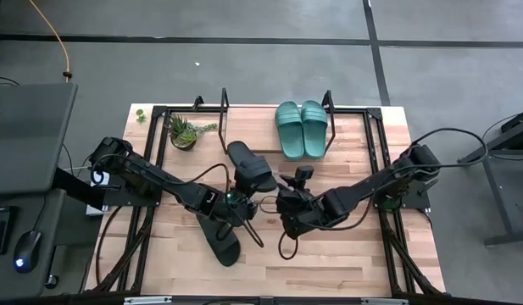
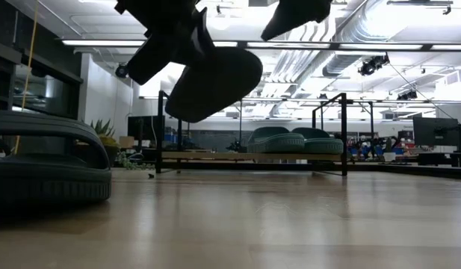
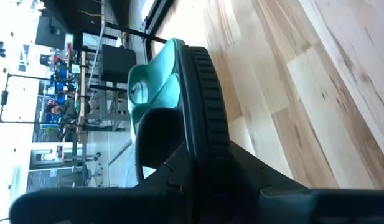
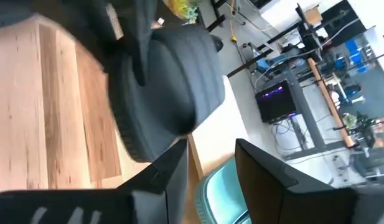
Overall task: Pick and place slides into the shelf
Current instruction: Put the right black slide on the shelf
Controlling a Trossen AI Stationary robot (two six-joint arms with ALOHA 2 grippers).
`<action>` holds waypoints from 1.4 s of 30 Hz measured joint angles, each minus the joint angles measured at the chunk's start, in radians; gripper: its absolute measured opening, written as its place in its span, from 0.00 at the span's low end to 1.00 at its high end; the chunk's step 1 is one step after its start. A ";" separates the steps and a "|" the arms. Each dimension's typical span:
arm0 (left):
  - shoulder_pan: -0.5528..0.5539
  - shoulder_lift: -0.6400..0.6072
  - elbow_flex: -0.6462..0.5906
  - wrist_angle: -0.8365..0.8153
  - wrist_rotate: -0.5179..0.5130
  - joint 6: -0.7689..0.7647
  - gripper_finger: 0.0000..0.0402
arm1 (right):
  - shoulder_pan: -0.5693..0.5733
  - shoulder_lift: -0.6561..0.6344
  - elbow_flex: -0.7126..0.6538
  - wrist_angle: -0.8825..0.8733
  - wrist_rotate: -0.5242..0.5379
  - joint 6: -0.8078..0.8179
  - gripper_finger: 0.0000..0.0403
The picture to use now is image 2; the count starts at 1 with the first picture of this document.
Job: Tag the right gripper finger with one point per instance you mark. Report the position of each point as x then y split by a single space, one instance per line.
280 16
303 15

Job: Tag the white cup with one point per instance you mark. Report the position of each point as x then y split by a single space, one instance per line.
389 157

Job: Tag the teal rubber slide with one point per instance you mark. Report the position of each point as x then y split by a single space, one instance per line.
278 143
323 145

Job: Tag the black rubber slide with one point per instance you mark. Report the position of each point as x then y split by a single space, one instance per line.
219 86
47 179

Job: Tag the small cardboard box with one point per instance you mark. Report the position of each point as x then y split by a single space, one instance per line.
126 142

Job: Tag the black station frame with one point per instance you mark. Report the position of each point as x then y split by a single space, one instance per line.
426 47

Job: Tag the black ceiling spotlight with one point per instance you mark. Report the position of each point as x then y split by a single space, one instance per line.
121 71
407 95
372 64

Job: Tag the leafy green vine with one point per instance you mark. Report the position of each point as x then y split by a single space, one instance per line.
127 161

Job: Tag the black metal wooden-board shelf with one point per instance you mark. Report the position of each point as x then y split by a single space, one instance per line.
252 156

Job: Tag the black monitor with stand mount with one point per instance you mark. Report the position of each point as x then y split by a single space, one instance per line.
428 130

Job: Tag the black desk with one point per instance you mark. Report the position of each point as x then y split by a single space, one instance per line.
439 158

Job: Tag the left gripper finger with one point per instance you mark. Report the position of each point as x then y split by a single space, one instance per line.
151 60
200 45

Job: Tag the black background rig frame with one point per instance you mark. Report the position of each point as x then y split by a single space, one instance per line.
371 119

